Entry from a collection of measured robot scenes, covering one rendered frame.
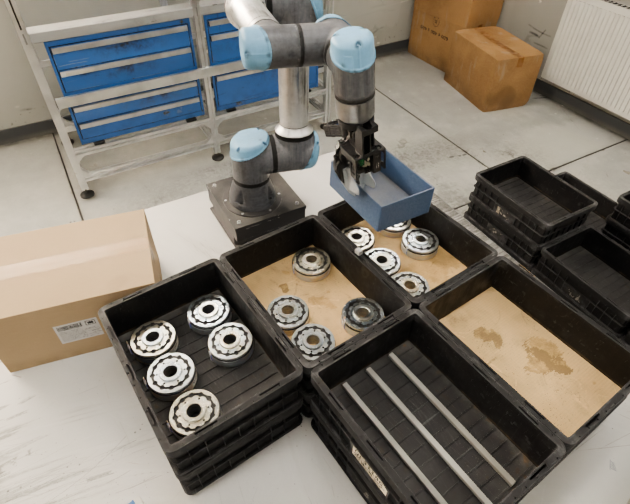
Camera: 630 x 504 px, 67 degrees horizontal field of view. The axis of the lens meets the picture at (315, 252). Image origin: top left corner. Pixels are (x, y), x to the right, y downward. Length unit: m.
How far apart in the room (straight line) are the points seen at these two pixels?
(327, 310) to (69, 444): 0.67
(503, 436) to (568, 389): 0.20
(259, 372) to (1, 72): 2.99
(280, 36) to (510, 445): 0.91
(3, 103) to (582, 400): 3.56
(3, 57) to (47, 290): 2.56
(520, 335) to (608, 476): 0.34
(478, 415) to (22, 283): 1.10
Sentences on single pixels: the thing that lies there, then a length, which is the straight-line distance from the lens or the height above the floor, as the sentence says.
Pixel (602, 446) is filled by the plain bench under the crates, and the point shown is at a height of 0.70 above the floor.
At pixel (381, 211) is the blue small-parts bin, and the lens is 1.03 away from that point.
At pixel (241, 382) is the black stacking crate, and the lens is 1.11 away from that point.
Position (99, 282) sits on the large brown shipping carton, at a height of 0.90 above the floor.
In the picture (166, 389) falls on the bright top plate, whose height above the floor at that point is 0.86.
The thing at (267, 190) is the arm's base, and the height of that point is 0.86.
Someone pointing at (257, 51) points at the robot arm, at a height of 1.44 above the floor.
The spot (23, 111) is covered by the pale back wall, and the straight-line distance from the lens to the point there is 3.85.
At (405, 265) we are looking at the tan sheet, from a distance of 1.34.
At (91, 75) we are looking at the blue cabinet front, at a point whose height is 0.69.
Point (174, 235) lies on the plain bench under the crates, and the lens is 1.65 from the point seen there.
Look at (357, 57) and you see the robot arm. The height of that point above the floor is 1.45.
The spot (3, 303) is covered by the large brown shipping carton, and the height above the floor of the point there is 0.90.
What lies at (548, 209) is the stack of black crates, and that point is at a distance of 2.28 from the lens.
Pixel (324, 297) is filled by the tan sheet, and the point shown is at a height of 0.83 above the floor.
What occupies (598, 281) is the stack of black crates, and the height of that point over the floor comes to 0.38.
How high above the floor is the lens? 1.78
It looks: 44 degrees down
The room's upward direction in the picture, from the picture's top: 1 degrees clockwise
